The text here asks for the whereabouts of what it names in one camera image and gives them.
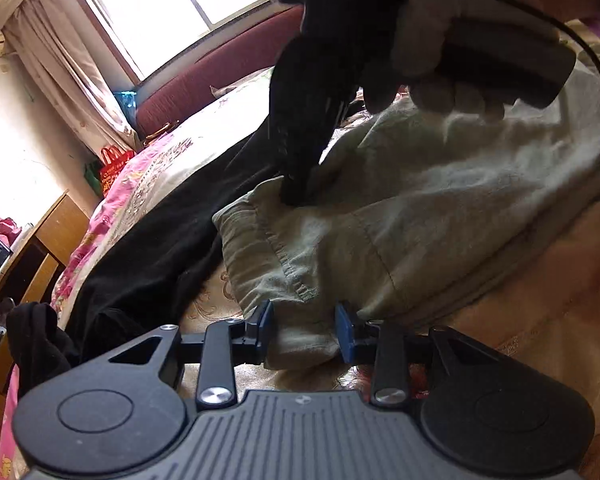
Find wooden desk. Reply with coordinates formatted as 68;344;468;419
0;190;92;397

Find green bag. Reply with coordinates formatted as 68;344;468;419
82;160;104;199

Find red shopping bag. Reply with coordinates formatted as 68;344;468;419
99;144;137;197

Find black pants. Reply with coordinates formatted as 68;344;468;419
65;125;293;356

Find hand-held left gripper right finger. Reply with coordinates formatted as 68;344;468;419
334;302;502;408

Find person's right hand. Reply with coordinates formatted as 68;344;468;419
361;0;563;123

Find teal plastic bag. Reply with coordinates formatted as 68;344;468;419
113;90;139;122

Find grey-green pants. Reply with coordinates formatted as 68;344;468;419
212;60;600;372

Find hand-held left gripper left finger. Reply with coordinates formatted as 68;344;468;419
99;300;275;409

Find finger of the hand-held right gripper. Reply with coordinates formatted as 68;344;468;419
269;35;367;207

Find black cloth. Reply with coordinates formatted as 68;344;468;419
6;301;81;393

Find window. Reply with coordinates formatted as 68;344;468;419
66;0;281;84

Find floral bed blanket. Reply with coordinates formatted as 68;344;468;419
0;65;600;480

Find cream curtain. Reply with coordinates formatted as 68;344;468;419
2;0;142;155

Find pink cloth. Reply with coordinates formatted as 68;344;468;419
0;207;22;250

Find maroon padded headboard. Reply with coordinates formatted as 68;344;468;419
135;2;307;136

